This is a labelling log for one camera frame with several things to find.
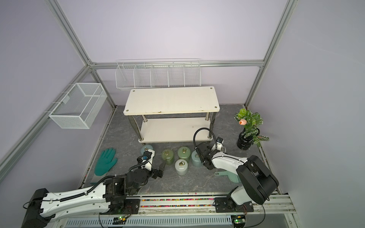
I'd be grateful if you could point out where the small blue tea canister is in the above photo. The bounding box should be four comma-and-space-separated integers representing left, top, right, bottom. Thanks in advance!
140, 144, 153, 155

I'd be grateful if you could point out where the large light blue tea canister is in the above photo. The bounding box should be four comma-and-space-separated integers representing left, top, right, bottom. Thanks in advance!
191, 150, 202, 167

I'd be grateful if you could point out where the small green tea canister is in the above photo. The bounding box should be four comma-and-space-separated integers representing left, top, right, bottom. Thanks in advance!
162, 149, 175, 165

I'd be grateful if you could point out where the large white tea canister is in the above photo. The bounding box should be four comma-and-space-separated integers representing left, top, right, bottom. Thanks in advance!
175, 159, 188, 176

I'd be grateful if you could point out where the large green tea canister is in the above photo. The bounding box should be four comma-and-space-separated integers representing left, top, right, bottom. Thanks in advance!
177, 146, 191, 162

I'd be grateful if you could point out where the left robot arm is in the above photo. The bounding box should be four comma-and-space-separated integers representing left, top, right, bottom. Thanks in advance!
21, 155, 166, 228

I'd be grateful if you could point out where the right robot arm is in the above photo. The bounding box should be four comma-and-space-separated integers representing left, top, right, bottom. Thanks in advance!
193, 127, 279, 207

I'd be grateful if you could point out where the white two-tier shelf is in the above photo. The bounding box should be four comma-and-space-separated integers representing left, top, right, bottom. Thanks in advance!
123, 86, 220, 144

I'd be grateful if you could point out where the green rubber glove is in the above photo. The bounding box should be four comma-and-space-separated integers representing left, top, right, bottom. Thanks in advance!
94, 148, 117, 176

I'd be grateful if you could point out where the potted plant with pink flower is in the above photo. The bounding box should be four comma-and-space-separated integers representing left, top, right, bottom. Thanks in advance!
234, 108, 270, 150

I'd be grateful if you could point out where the white mesh basket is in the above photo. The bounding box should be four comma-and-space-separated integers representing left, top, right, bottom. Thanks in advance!
48, 83, 107, 129

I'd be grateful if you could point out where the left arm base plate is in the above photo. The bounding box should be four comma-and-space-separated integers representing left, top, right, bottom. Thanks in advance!
101, 199, 141, 215

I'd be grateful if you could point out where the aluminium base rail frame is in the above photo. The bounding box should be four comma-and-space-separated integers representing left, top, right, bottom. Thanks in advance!
50, 192, 303, 228

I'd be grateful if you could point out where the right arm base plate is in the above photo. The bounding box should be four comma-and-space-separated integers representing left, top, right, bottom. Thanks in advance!
213, 197, 254, 214

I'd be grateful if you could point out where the white slotted cable duct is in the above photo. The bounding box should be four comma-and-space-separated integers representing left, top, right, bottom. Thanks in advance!
62, 215, 232, 228

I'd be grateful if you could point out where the white wire divided basket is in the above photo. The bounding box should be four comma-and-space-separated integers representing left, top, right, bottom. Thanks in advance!
115, 59, 202, 90

